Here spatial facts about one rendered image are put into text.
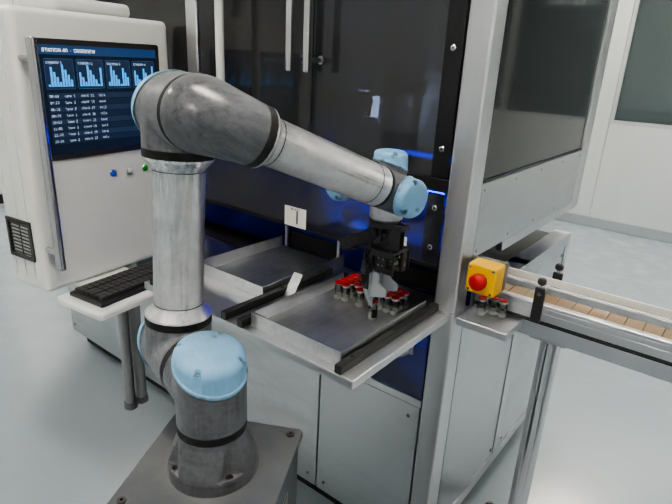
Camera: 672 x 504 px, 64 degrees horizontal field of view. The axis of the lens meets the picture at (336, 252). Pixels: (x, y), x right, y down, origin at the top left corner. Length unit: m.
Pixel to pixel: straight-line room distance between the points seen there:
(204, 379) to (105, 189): 1.01
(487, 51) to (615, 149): 4.69
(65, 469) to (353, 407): 1.15
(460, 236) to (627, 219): 4.71
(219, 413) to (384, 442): 0.87
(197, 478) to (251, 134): 0.55
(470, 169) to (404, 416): 0.72
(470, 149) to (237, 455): 0.79
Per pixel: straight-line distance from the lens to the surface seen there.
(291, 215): 1.60
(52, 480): 2.31
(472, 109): 1.25
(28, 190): 1.65
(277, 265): 1.59
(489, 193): 1.37
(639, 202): 5.90
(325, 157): 0.85
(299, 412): 1.87
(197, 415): 0.89
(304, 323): 1.26
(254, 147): 0.78
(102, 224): 1.77
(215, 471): 0.94
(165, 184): 0.89
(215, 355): 0.88
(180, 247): 0.91
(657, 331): 1.40
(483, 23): 1.25
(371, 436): 1.70
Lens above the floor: 1.46
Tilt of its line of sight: 20 degrees down
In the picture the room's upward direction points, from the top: 3 degrees clockwise
